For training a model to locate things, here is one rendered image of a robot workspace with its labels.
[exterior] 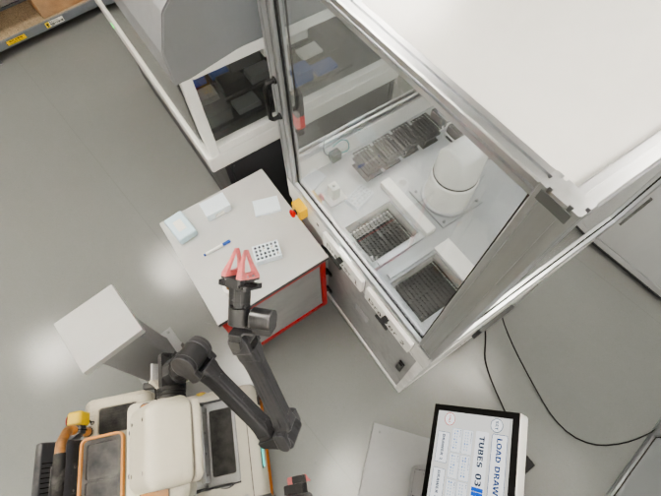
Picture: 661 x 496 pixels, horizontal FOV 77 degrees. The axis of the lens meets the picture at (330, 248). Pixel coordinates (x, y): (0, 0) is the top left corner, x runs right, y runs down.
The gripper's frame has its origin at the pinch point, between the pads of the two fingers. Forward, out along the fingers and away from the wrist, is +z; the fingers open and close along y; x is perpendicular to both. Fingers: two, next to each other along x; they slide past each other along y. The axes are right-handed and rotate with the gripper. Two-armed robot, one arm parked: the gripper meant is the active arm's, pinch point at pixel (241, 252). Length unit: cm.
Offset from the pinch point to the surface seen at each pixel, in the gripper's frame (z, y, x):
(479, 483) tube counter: -64, 57, -43
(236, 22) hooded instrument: 76, -49, -39
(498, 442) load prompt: -53, 59, -49
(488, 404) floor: -99, 33, -161
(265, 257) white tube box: -17, -52, -63
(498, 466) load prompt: -58, 61, -45
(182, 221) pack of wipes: -4, -91, -47
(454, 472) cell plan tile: -67, 49, -46
